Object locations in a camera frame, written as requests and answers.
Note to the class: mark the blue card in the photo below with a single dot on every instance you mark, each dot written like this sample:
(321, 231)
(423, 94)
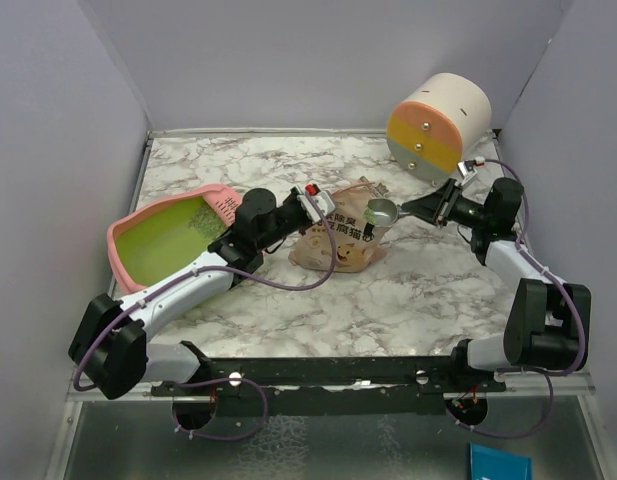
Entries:
(493, 464)

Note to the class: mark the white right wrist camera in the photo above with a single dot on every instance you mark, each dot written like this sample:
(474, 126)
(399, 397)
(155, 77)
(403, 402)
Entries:
(468, 169)

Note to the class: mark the pink green litter box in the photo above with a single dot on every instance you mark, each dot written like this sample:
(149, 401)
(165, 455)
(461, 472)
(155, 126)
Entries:
(164, 236)

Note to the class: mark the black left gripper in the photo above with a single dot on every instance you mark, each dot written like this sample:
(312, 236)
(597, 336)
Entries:
(292, 196)

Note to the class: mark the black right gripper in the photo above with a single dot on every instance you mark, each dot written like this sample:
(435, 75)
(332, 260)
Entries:
(425, 207)

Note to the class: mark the silver metal litter scoop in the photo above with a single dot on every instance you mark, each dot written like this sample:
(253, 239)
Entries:
(382, 212)

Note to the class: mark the peach cat litter bag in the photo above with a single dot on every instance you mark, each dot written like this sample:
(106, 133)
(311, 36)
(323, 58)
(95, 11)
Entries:
(357, 242)

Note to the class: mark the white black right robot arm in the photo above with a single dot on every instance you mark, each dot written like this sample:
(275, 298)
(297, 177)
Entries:
(548, 324)

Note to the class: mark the aluminium frame profile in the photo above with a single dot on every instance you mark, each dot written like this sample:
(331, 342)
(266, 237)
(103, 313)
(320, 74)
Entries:
(534, 384)

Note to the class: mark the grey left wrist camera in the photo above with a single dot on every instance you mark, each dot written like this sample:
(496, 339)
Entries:
(317, 203)

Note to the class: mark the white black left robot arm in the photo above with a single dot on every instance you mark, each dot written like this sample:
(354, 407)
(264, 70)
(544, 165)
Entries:
(113, 348)

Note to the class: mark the round pastel drawer cabinet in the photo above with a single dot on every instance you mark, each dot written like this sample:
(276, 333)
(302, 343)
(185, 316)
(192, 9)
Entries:
(429, 132)

